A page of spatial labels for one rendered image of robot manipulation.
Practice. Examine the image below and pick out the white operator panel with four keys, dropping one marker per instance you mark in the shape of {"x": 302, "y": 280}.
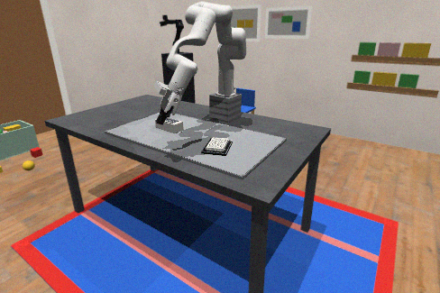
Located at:
{"x": 171, "y": 125}

